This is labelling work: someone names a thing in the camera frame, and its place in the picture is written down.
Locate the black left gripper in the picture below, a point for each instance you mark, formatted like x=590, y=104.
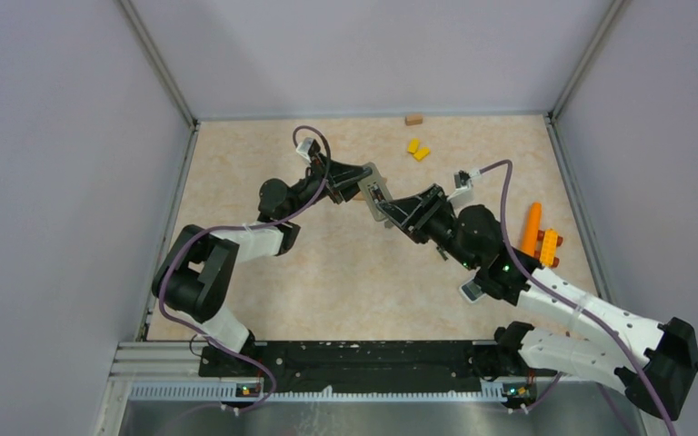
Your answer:
x=342, y=178

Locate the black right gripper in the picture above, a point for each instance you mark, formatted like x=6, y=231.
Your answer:
x=412, y=213

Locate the grey remote control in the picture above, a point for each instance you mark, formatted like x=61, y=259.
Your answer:
x=374, y=190

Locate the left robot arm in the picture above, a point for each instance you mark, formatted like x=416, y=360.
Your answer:
x=194, y=278

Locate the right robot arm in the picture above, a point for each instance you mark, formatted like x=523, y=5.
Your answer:
x=652, y=364

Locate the white remote control with buttons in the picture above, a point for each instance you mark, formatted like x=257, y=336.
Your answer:
x=471, y=292

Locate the green battery long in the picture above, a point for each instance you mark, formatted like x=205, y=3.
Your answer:
x=442, y=252

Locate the yellow block right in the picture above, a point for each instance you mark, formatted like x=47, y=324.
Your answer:
x=421, y=153

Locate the yellow block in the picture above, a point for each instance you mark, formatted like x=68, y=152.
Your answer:
x=421, y=153
x=413, y=146

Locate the yellow block left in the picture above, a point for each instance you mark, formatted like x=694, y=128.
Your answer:
x=413, y=146

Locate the tan wooden block far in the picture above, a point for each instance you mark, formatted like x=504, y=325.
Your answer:
x=413, y=119

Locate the orange toy carrot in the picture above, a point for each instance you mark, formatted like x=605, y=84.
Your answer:
x=531, y=229

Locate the orange toy brick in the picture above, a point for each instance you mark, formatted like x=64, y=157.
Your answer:
x=549, y=242

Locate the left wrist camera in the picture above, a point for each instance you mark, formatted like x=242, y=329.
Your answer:
x=308, y=149

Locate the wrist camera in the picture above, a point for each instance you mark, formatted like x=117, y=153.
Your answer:
x=464, y=187
x=308, y=149

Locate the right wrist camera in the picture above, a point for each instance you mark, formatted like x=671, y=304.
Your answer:
x=464, y=187

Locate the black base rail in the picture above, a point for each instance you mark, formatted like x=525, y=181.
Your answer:
x=369, y=366

